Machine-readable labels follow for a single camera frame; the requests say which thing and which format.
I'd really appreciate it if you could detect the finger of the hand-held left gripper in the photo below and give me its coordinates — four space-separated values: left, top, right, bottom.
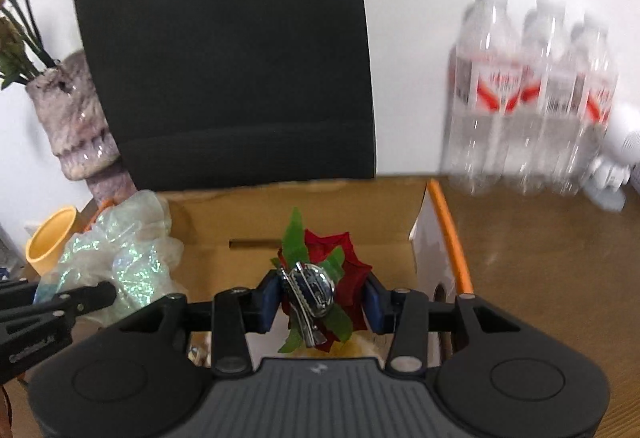
32 281 119 320
0 282 40 309

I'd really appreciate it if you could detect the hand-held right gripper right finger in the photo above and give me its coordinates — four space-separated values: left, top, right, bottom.
361 275 522 373

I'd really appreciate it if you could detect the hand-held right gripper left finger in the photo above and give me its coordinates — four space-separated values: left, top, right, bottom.
117 275 282 376

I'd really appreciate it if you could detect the red rose hair clip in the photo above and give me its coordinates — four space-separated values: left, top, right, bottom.
270 207 375 354

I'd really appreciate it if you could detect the red printed cardboard box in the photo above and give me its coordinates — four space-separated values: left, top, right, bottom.
150 177 475 364

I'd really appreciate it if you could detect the yellow mug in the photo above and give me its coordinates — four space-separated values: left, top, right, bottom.
26 205 82 277

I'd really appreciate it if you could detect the purple ceramic vase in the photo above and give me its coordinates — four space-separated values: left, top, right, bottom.
26 50 138 205

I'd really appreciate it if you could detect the clear water bottle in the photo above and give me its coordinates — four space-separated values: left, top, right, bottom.
444 0 527 197
570 15 620 197
520 0 577 197

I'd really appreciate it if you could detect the black paper bag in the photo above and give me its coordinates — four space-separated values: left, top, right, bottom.
69 0 378 193

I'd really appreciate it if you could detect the white robot speaker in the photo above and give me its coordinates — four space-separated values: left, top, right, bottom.
585 103 640 214

